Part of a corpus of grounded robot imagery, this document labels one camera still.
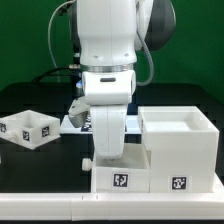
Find white drawer tray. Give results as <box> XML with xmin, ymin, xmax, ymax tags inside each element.
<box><xmin>82</xmin><ymin>143</ymin><xmax>150</xmax><ymax>193</ymax></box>
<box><xmin>0</xmin><ymin>110</ymin><xmax>60</xmax><ymax>150</ymax></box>

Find large white drawer box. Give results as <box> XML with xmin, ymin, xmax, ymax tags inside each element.
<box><xmin>138</xmin><ymin>106</ymin><xmax>219</xmax><ymax>193</ymax></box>

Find grey robot arm cable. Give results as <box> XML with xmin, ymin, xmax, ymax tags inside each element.
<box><xmin>135</xmin><ymin>19</ymin><xmax>155</xmax><ymax>87</ymax></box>

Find grey camera cable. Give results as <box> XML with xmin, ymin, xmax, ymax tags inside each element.
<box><xmin>47</xmin><ymin>0</ymin><xmax>78</xmax><ymax>70</ymax></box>

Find black camera on stand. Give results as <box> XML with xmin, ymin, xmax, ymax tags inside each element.
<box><xmin>59</xmin><ymin>2</ymin><xmax>81</xmax><ymax>66</ymax></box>

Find white marker tag sheet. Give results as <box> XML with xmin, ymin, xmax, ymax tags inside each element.
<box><xmin>59</xmin><ymin>114</ymin><xmax>144</xmax><ymax>136</ymax></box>

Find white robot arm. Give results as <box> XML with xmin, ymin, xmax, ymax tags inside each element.
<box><xmin>69</xmin><ymin>0</ymin><xmax>176</xmax><ymax>159</ymax></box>

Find black cables on table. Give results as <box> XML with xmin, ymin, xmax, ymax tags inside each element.
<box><xmin>31</xmin><ymin>66</ymin><xmax>83</xmax><ymax>84</ymax></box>

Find white drawer front tray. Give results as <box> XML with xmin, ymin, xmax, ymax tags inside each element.
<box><xmin>82</xmin><ymin>143</ymin><xmax>150</xmax><ymax>193</ymax></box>

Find white L-shaped boundary frame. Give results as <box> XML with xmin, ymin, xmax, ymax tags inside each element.
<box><xmin>0</xmin><ymin>178</ymin><xmax>224</xmax><ymax>221</ymax></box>

